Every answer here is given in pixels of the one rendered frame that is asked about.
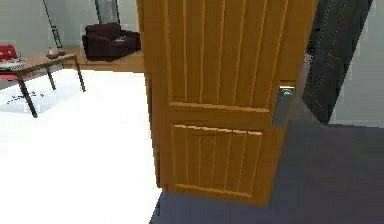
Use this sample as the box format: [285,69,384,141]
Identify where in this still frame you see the brown table with black legs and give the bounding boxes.
[0,53,87,119]

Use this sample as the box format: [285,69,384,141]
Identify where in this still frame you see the orange wooden room door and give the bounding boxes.
[136,0,320,207]

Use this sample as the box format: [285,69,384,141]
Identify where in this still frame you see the dark brown armchair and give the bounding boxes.
[81,22,142,62]

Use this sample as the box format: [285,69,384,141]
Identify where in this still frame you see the grey framed window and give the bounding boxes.
[94,0,121,25]

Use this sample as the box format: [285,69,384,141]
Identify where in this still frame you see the black floor lamp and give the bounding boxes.
[42,0,64,50]

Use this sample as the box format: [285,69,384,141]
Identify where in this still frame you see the white book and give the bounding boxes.
[0,60,28,71]

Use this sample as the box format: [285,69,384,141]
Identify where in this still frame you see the silver door handle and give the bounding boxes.
[272,85,296,128]

